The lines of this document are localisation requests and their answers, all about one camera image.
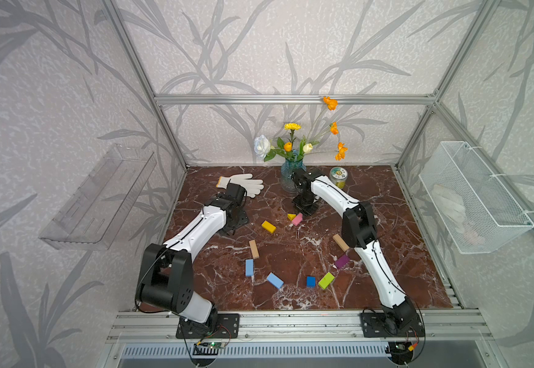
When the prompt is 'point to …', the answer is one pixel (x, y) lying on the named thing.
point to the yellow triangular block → (291, 216)
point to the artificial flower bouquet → (295, 151)
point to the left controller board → (208, 348)
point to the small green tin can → (338, 175)
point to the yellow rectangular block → (268, 227)
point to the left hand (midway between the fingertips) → (238, 222)
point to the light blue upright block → (249, 267)
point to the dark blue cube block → (311, 281)
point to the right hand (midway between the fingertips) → (295, 212)
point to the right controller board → (401, 353)
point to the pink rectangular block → (297, 219)
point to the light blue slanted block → (275, 280)
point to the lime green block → (326, 280)
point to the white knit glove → (252, 186)
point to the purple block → (341, 261)
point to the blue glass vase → (287, 169)
